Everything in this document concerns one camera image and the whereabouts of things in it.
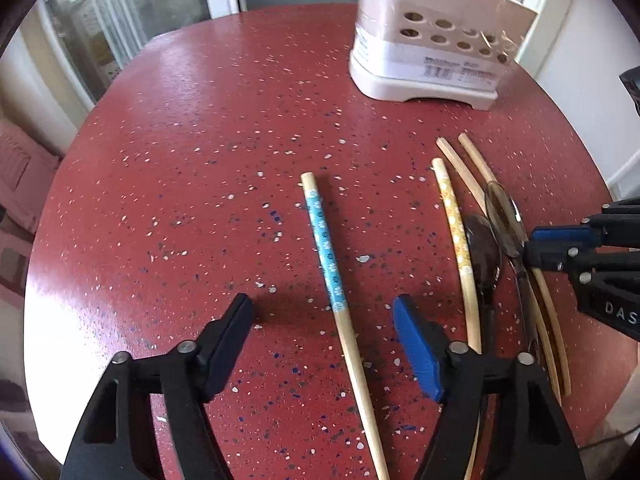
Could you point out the glass sliding door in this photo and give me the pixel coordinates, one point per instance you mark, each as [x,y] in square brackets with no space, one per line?
[95,39]

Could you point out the pink plastic utensil holder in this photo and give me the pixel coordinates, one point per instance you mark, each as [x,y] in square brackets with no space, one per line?
[457,50]

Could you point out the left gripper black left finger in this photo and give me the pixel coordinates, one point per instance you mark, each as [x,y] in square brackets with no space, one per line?
[115,438]

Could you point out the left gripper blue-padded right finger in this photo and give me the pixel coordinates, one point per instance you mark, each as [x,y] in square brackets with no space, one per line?
[508,403]

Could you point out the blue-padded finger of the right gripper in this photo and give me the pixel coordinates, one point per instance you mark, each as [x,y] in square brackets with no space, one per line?
[616,225]

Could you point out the dark spoon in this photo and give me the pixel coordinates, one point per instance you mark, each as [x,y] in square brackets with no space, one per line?
[486,265]
[507,226]

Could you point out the yellow patterned chopstick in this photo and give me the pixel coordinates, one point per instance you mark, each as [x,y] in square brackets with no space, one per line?
[463,258]

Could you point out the blue patterned chopstick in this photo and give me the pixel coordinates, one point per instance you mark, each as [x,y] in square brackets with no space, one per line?
[345,330]

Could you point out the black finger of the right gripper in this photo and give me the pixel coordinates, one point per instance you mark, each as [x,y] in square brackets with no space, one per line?
[575,259]

